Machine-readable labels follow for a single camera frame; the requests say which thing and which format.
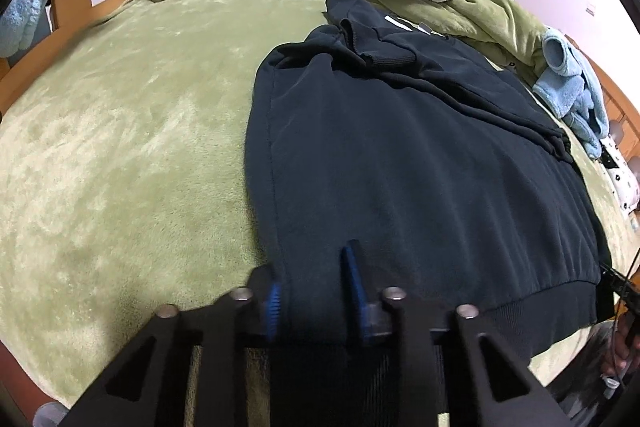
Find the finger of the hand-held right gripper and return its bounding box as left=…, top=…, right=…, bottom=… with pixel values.
left=597, top=259, right=640, bottom=323

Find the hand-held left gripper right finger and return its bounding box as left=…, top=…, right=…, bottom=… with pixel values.
left=340, top=243, right=571, bottom=427

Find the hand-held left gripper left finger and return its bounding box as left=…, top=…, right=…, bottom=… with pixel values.
left=60, top=264, right=283, bottom=427

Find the black sweatshirt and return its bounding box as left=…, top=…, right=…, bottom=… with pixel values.
left=245, top=0, right=613, bottom=363

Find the person's right hand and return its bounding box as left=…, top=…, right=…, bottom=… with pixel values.
left=602, top=307, right=640, bottom=380

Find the white floral print pillow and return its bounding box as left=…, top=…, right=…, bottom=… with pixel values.
left=597, top=137, right=640, bottom=212

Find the light blue fleece garment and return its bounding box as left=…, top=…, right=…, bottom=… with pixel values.
left=532, top=27, right=611, bottom=160

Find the green fleece bed sheet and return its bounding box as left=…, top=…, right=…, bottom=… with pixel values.
left=0, top=0, right=640, bottom=408

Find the crumpled green blanket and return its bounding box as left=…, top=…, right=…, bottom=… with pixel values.
left=150, top=0, right=551, bottom=75

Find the wooden bed frame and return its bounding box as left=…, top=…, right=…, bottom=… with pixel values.
left=0, top=0, right=640, bottom=142

